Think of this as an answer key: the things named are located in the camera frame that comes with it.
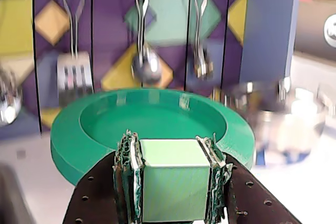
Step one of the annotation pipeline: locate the metal slotted spatula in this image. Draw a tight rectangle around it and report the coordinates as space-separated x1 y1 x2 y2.
56 0 95 105

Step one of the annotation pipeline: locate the green round plate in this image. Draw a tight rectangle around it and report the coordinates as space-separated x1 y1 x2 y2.
50 88 256 224

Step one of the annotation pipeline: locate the metal ladle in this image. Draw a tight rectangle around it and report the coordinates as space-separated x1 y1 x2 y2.
131 0 163 86

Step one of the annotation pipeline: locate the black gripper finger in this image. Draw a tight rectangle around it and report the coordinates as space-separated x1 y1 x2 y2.
62 129 144 224
195 133 302 224

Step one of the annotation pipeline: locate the silver pot with lid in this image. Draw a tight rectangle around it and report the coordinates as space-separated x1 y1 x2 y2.
228 77 331 164

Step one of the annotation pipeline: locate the metal spoon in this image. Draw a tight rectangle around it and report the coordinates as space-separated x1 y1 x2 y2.
0 66 23 126

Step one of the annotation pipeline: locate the black Dell monitor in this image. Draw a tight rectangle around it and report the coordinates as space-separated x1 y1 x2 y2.
295 0 336 63

